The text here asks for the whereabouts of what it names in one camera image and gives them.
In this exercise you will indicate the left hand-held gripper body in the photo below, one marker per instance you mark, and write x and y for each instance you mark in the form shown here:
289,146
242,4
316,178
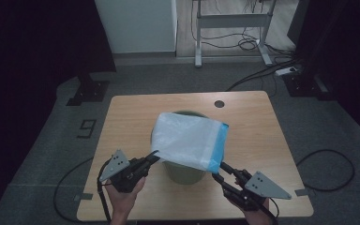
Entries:
125,178

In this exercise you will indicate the white cabinet panel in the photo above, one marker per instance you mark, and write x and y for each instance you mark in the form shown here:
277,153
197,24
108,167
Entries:
137,25

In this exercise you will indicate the white metal desk frame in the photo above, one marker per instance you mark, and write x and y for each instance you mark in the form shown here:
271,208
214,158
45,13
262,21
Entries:
231,20

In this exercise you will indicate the green plastic bin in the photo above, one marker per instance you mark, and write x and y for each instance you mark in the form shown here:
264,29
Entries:
182,175

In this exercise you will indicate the person's right hand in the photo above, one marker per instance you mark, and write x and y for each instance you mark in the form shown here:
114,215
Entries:
258,217

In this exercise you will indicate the white garbage bag blue band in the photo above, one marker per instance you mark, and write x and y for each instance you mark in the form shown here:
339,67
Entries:
184,140

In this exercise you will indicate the person's left hand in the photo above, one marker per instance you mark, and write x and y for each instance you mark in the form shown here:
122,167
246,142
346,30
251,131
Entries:
123,201

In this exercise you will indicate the grey tape piece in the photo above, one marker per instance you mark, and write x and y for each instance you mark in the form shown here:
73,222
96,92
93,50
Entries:
304,192
83,197

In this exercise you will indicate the black curtain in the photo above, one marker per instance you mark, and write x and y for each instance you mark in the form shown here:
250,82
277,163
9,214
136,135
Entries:
350,47
28,47

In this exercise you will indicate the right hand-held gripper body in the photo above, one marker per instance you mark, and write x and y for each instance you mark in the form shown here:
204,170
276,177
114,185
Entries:
259,187

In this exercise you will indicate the black stand base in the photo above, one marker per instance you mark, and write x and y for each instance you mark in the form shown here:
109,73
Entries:
300,86
90,90

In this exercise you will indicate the white power strip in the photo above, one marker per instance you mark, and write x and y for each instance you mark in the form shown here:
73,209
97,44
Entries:
286,71

